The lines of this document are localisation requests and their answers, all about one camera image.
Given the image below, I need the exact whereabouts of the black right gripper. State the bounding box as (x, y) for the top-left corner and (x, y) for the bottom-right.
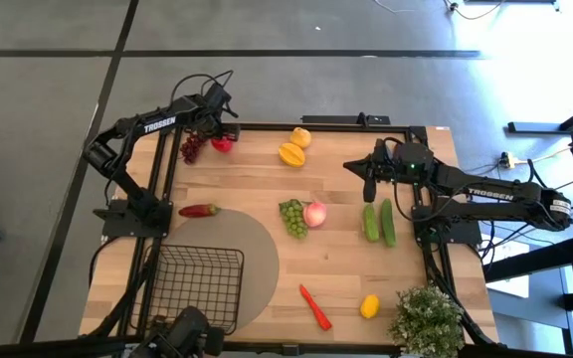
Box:
(343, 138), (436, 204)

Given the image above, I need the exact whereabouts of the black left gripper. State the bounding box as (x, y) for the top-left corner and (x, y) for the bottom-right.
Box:
(186, 84), (242, 143)

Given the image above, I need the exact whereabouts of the red apple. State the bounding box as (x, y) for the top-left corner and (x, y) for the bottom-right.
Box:
(210, 136), (235, 154)

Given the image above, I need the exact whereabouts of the red grape bunch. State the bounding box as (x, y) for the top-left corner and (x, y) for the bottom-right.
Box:
(179, 131), (209, 166)

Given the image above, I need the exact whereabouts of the bumpy light green cucumber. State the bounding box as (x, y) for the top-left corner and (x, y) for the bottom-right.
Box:
(361, 202), (382, 244)

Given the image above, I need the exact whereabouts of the smooth dark green cucumber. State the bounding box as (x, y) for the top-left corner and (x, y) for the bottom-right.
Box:
(379, 197), (398, 249)

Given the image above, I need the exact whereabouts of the yellow pear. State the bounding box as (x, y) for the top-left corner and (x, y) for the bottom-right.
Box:
(288, 126), (313, 150)

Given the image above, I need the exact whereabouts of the pink peach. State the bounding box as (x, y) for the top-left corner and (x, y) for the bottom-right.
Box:
(301, 200), (328, 230)

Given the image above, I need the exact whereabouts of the yellow starfruit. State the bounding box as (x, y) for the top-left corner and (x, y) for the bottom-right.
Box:
(278, 141), (307, 169)

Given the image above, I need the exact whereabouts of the red chili pepper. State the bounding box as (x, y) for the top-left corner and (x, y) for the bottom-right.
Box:
(177, 203), (222, 220)

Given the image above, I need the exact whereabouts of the green grape bunch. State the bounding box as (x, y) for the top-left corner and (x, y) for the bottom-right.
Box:
(278, 198), (310, 241)

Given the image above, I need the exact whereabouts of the yellow lemon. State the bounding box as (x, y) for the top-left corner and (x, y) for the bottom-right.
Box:
(359, 293), (382, 320)

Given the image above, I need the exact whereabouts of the orange carrot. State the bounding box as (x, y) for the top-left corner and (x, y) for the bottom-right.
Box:
(298, 283), (334, 332)

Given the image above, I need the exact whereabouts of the black flat bar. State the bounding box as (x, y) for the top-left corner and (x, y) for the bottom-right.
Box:
(300, 112), (392, 126)

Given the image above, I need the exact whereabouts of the round grey mat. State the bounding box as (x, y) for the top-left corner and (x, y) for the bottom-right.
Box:
(165, 208), (282, 333)

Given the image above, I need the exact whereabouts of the white power strip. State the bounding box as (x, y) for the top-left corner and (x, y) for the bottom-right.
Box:
(497, 150), (517, 171)

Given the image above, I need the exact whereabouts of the potted green plant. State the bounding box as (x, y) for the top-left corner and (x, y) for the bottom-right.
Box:
(387, 282), (468, 358)

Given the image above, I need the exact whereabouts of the black floor beam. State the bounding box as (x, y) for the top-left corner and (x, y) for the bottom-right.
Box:
(507, 93), (573, 135)
(482, 233), (573, 284)

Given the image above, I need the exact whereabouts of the black wire basket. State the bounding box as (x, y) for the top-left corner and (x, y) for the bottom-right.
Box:
(130, 242), (246, 336)

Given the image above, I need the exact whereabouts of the white power cord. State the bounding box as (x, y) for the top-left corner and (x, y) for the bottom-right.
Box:
(513, 144), (573, 168)

